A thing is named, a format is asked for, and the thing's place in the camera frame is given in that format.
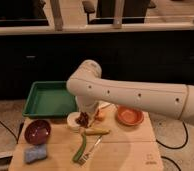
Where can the orange fruit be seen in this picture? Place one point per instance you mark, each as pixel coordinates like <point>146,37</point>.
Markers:
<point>100,116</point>

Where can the orange bowl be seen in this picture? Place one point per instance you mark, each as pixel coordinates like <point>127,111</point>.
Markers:
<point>129,116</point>

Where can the white handled brush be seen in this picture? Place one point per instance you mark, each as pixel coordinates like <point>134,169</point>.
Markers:
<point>104,105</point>

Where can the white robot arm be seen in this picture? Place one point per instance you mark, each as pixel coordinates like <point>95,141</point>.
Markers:
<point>172,100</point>

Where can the white round container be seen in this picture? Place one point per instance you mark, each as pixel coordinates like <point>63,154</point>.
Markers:
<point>71,121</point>

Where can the blue sponge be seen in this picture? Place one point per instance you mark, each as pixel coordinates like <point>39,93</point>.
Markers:
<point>35,153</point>

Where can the green pea pod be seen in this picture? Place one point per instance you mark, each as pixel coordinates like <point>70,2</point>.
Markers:
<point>81,149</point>

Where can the green plastic tray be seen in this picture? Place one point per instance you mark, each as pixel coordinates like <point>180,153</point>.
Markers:
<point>49,99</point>

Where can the purple bowl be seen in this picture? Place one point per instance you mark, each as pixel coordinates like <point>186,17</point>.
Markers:
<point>37,132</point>

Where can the dark red grape bunch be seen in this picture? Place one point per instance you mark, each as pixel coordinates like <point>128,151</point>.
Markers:
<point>83,120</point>

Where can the metal fork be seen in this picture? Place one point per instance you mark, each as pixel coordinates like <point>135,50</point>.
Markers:
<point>86,156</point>

